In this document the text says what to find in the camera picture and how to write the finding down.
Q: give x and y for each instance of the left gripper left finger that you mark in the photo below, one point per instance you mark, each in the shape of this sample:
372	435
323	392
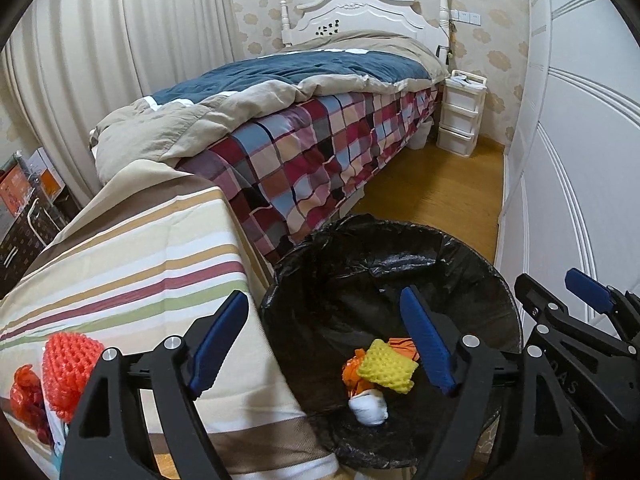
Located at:
108	438

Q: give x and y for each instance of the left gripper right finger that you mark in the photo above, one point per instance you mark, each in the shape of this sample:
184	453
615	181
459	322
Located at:
536	436

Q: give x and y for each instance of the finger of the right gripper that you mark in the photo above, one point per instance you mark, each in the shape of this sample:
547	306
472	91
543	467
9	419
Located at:
546	309
620	308

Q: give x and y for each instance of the orange plastic bag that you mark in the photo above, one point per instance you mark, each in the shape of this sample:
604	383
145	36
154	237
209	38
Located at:
27	403

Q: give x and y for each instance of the red foam fruit net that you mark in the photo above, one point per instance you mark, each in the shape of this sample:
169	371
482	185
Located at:
67	363

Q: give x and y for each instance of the white plastic bag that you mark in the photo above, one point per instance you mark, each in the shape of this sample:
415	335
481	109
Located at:
369	407

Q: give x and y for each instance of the orange cloth piece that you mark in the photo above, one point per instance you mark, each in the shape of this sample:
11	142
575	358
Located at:
353	383

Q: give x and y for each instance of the yellow foam fruit net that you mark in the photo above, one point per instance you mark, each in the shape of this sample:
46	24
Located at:
390	364

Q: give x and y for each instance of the white toothpaste tube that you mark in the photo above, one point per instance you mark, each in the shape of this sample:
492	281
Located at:
58	430

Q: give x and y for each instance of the black lined trash bin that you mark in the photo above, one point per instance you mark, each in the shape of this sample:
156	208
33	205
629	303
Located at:
339	289

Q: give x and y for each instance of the striped table cloth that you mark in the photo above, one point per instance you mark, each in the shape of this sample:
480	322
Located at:
156	249

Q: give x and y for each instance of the white bucket under bed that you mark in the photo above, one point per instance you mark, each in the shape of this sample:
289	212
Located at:
420	137

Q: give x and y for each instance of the dark patterned storage basket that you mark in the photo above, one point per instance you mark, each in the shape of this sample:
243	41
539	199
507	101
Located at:
24	237

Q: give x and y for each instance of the white drawer unit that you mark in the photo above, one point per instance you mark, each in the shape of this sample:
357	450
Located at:
461	114

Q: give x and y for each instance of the white orange box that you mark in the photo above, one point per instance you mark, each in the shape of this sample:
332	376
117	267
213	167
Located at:
51	181

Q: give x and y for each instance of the cardboard box with labels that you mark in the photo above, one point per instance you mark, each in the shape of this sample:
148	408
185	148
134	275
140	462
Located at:
15	190

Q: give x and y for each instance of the plaid bed sheet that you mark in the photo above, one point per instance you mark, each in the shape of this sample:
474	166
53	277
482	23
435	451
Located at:
287	173

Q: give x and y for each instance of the blue beige duvet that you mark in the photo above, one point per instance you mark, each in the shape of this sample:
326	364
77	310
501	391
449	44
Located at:
183	120

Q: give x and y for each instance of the white bed headboard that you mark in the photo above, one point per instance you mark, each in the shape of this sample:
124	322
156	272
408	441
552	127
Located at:
326	18

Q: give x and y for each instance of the cream curtain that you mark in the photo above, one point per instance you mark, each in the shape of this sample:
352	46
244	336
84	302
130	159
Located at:
71	62

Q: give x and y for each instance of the wall socket plate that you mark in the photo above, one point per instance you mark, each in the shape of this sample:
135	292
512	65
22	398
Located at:
466	17

